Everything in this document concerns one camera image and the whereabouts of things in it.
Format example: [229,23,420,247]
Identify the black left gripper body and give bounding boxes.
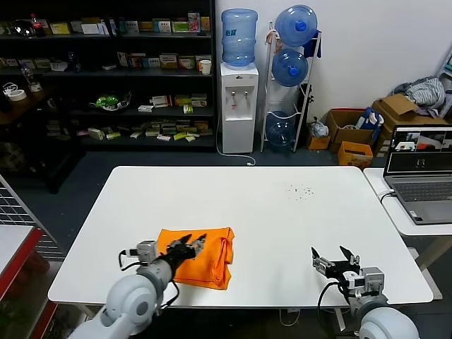
[164,241,198,263]

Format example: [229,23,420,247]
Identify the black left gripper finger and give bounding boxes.
[192,232,208,252]
[170,232,194,247]

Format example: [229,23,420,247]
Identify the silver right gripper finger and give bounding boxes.
[310,246,337,273]
[338,244,362,266]

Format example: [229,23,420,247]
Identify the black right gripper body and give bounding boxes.
[325,258,365,295]

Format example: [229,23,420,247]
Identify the orange t-shirt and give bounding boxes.
[157,226,236,291]

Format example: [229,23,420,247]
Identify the grey clothes pile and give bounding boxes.
[393,76,447,118]

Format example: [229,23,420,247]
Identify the scattered grey crumbs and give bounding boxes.
[287,182,316,201]

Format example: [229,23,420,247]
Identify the white side table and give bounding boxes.
[363,167,452,238]

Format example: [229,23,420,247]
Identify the white side table leg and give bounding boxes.
[405,235,444,302]

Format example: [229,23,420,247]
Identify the grey laptop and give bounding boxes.
[383,124,452,226]

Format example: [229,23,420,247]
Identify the orange cardboard box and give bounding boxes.
[337,141,374,169]

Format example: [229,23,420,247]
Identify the small orange box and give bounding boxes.
[306,133,332,151]

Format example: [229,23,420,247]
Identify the red-rimmed cardboard box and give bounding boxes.
[326,108,376,154]

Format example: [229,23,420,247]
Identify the white plastic bag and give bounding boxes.
[309,117,330,139]

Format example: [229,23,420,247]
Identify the white water dispenser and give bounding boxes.
[220,62,260,155]

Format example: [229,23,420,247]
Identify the blue water jug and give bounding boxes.
[270,48,310,88]
[274,4,319,48]
[264,111,297,153]

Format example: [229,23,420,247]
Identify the blue and white package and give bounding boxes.
[355,106,385,132]

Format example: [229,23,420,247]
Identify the black tripod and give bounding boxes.
[298,83,316,150]

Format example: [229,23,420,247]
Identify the bowl of green items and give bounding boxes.
[88,89,133,114]

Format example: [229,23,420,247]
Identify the large brown cardboard box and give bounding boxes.
[371,93,452,158]

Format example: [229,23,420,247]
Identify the red-framed white table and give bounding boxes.
[0,223,59,339]

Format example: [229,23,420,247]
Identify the black shelf unit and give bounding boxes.
[0,0,218,153]

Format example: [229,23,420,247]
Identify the labelled blue water bottle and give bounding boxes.
[220,8,259,70]

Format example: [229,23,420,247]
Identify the dark wooden desk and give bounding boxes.
[0,84,88,195]

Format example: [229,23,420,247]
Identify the dark blue hanging cloth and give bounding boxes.
[302,30,323,59]

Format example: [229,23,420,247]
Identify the pink hanging cloth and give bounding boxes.
[265,29,283,51]

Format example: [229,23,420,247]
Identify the pink colourful box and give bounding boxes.
[187,12,201,34]

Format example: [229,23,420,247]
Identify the clear plastic bottle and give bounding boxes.
[20,64,42,93]

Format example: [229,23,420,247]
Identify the cola bottle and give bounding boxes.
[30,13,47,38]

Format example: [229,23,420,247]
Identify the dark glass bowl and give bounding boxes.
[11,18,35,37]

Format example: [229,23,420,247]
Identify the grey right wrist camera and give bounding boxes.
[359,266,386,302]

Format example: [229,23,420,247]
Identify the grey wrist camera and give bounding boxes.
[135,239,160,266]
[359,266,386,302]

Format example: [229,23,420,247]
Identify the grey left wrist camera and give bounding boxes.
[135,239,160,266]

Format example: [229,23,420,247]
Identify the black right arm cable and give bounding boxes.
[316,278,351,333]

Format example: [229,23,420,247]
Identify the black left camera cable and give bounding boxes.
[117,248,143,273]

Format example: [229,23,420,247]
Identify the white cable under table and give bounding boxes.
[280,308,302,328]

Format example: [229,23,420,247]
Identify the white dispenser power cable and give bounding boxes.
[215,115,257,167]

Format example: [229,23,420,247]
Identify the white wire jug rack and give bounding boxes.
[260,21,323,153]

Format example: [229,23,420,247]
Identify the white wire grid panel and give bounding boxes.
[0,172,66,263]

